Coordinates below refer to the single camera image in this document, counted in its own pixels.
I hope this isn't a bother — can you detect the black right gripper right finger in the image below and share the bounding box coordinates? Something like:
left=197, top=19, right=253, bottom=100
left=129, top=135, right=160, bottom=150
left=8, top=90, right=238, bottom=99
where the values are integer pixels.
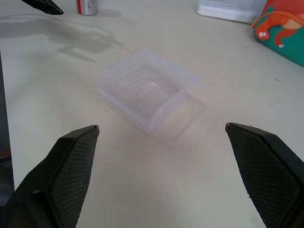
left=225, top=122, right=304, bottom=228

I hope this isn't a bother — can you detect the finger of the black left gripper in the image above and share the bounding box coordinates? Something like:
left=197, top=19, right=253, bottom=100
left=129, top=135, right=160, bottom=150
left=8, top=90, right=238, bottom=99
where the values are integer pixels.
left=20, top=0, right=64, bottom=16

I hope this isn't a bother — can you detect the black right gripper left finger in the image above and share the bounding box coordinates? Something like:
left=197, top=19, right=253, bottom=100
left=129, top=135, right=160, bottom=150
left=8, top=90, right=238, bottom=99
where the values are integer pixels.
left=0, top=124, right=100, bottom=228

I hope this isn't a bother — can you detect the clear plastic container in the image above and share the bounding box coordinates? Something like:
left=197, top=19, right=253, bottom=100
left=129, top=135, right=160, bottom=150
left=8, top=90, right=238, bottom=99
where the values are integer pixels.
left=96, top=49, right=207, bottom=133

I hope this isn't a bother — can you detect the red and silver can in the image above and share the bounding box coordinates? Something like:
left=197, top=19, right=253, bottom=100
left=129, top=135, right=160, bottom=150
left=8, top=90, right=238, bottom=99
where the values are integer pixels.
left=76, top=0, right=99, bottom=17

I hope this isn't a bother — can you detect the green bag with orange dinosaur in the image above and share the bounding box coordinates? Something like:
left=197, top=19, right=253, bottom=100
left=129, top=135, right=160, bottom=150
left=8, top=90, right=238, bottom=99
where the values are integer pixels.
left=251, top=0, right=304, bottom=67

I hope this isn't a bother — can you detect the white flat box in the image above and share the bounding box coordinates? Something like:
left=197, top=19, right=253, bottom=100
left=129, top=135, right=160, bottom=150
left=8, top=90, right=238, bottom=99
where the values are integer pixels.
left=195, top=0, right=267, bottom=24

